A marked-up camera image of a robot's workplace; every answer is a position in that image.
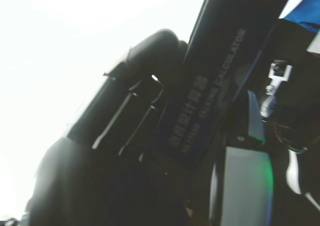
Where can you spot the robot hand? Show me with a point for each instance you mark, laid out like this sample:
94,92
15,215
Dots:
100,161

